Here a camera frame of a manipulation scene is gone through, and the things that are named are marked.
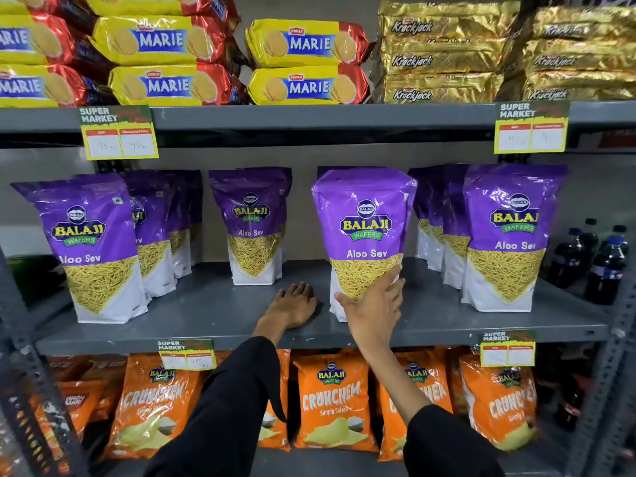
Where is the person's right hand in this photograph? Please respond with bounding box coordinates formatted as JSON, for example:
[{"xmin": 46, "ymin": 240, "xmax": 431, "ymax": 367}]
[{"xmin": 334, "ymin": 265, "xmax": 406, "ymax": 356}]

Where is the person's left hand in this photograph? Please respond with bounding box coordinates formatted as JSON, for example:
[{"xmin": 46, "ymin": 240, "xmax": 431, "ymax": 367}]
[{"xmin": 255, "ymin": 282, "xmax": 319, "ymax": 340}]

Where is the purple noodle snack pouch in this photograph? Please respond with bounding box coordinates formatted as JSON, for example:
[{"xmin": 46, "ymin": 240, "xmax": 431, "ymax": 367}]
[{"xmin": 311, "ymin": 166, "xmax": 418, "ymax": 324}]

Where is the person's left forearm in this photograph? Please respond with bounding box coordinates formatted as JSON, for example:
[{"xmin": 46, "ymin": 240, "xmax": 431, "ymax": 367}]
[{"xmin": 143, "ymin": 320, "xmax": 290, "ymax": 477}]

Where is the person's right forearm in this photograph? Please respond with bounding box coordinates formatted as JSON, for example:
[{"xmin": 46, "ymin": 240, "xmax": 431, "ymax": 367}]
[{"xmin": 355, "ymin": 342, "xmax": 505, "ymax": 477}]

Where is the grey metal shelf rack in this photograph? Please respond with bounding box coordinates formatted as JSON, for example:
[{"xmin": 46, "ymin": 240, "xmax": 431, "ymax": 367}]
[{"xmin": 0, "ymin": 99, "xmax": 636, "ymax": 477}]

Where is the row of orange chip bags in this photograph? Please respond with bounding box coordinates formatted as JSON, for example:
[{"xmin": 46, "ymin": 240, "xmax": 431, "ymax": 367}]
[{"xmin": 102, "ymin": 346, "xmax": 541, "ymax": 464}]

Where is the yellow green price tag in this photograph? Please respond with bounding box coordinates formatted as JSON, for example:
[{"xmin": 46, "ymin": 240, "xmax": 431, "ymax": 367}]
[
  {"xmin": 493, "ymin": 100, "xmax": 570, "ymax": 155},
  {"xmin": 479, "ymin": 331, "xmax": 537, "ymax": 368},
  {"xmin": 157, "ymin": 339, "xmax": 218, "ymax": 372},
  {"xmin": 79, "ymin": 105, "xmax": 160, "ymax": 161}
]

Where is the row of purple packets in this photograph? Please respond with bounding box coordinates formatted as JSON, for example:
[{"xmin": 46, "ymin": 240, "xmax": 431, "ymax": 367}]
[{"xmin": 11, "ymin": 164, "xmax": 569, "ymax": 325}]

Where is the dark cola bottle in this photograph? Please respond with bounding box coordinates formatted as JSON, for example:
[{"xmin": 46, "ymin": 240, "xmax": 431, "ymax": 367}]
[
  {"xmin": 584, "ymin": 236, "xmax": 628, "ymax": 306},
  {"xmin": 579, "ymin": 218, "xmax": 600, "ymax": 267},
  {"xmin": 553, "ymin": 352, "xmax": 588, "ymax": 434},
  {"xmin": 610, "ymin": 224, "xmax": 631, "ymax": 255},
  {"xmin": 547, "ymin": 228, "xmax": 585, "ymax": 290}
]

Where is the dark orange snack packet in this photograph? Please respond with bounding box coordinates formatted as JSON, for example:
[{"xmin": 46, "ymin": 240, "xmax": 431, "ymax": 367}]
[{"xmin": 30, "ymin": 355, "xmax": 128, "ymax": 439}]

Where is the stack of gold cracker packets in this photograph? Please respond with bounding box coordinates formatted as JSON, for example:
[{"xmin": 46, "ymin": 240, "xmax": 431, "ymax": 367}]
[{"xmin": 372, "ymin": 0, "xmax": 636, "ymax": 105}]

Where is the stack of yellow biscuit packets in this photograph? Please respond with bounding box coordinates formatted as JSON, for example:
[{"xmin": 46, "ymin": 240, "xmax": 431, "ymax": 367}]
[{"xmin": 0, "ymin": 0, "xmax": 373, "ymax": 109}]

